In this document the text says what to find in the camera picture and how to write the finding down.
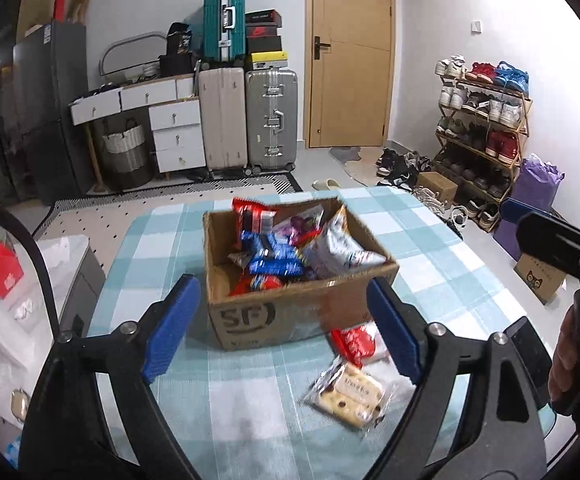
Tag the red chip bag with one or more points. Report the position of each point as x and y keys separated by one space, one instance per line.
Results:
x=255 y=283

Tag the brown SF cardboard box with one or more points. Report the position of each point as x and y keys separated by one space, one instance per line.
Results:
x=293 y=312

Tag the small cardboard box floor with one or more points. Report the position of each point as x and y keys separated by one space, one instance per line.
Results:
x=443 y=188

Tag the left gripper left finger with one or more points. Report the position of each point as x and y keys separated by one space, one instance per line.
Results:
x=66 y=435

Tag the silver suitcase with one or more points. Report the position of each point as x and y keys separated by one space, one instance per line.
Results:
x=272 y=119

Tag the red barcode snack packet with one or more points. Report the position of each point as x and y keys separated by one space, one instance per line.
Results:
x=252 y=216

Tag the purple gift bag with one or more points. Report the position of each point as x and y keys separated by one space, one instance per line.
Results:
x=537 y=186

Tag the blue cookie packet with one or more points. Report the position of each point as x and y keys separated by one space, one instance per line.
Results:
x=271 y=255

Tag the beige slipper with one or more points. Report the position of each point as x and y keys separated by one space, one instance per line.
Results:
x=326 y=185

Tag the woven laundry basket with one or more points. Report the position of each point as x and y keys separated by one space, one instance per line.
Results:
x=126 y=156

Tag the wooden shoe rack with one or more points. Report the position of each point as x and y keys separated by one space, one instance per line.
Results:
x=482 y=131

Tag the wooden door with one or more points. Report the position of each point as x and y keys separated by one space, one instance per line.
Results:
x=349 y=68

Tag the white drawer desk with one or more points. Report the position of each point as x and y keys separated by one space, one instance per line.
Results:
x=174 y=117

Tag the cookie packet clear wrapper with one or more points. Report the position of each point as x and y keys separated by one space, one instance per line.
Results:
x=359 y=397

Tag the white red snack bag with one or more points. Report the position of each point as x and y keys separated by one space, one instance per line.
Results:
x=360 y=345

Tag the teal plaid tablecloth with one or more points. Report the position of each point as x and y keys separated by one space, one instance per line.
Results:
x=240 y=414

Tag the purple candy bag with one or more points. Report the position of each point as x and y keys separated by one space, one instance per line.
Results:
x=300 y=228

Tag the red box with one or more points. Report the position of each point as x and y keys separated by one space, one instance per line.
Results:
x=10 y=270

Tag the white side table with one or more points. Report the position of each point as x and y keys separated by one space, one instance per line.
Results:
x=76 y=281

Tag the black smartphone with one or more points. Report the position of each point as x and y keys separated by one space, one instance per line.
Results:
x=533 y=355

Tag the beige suitcase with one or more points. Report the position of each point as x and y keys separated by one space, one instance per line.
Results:
x=223 y=118

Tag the white noodle snack bag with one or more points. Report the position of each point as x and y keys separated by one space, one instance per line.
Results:
x=334 y=252

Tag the black refrigerator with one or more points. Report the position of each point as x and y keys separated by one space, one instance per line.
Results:
x=49 y=73

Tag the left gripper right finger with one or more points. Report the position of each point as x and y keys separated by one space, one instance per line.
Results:
x=472 y=415

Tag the teal suitcase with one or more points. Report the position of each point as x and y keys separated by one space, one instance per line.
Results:
x=224 y=30

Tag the patterned floor rug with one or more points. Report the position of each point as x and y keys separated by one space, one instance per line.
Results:
x=104 y=220

